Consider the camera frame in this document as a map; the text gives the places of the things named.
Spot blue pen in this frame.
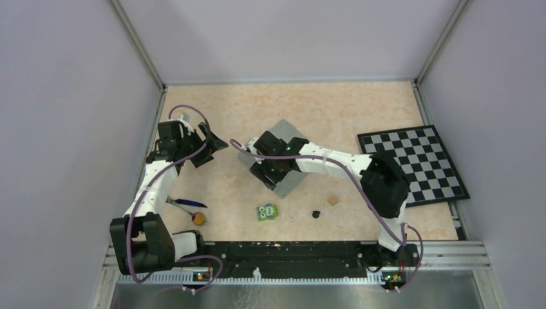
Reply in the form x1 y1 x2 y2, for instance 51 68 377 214
166 197 207 208

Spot red yellow ball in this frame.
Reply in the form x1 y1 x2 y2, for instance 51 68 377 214
191 212 207 226

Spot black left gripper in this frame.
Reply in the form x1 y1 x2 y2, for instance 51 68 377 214
178 122 229 167

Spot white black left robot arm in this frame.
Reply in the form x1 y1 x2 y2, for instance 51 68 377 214
109 120 227 276

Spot aluminium frame rail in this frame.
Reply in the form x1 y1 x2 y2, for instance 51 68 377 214
102 241 491 286

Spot black white checkerboard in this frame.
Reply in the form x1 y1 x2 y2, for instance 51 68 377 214
357 125 470 207

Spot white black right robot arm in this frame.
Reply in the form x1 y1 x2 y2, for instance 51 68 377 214
230 131 410 265

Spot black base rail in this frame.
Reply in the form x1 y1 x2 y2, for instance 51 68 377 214
175 241 419 279

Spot green owl toy block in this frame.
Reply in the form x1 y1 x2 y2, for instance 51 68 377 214
256 203 279 221

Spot small tan wooden block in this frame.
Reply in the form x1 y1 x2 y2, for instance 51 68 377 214
327 195 339 206

